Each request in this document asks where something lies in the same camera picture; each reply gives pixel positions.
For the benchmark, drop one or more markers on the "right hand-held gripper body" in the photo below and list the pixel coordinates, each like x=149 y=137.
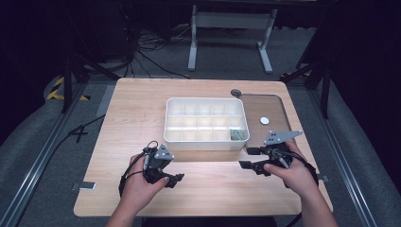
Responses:
x=279 y=138

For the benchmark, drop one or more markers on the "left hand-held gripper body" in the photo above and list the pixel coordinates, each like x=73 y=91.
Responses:
x=159 y=164

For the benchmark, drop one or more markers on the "grey-green ankle sock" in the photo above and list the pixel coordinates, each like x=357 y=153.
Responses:
x=238 y=135

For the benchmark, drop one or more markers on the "white divided storage box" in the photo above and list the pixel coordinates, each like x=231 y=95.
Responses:
x=176 y=145

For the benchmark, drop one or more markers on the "person's left hand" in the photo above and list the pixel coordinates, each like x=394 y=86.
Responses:
x=137 y=189

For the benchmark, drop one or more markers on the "person's right hand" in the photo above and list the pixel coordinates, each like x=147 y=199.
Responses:
x=296 y=176

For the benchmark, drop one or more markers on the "small white round disc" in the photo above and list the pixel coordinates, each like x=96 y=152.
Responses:
x=265 y=120

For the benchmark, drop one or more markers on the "small grey round cap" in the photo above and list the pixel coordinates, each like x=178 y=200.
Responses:
x=235 y=92

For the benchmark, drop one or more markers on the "black tripod stand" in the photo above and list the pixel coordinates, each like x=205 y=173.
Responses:
x=66 y=85
x=324 y=91

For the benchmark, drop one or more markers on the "yellow black hazard tape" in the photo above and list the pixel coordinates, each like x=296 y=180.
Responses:
x=52 y=94

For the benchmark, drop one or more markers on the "small metal table bracket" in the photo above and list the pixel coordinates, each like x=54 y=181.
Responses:
x=324 y=178
x=83 y=186

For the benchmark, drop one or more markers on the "aluminium floor rail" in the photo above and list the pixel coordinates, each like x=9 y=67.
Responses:
x=41 y=151
x=340 y=151

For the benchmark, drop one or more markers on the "white metal table frame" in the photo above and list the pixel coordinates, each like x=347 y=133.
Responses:
x=233 y=20

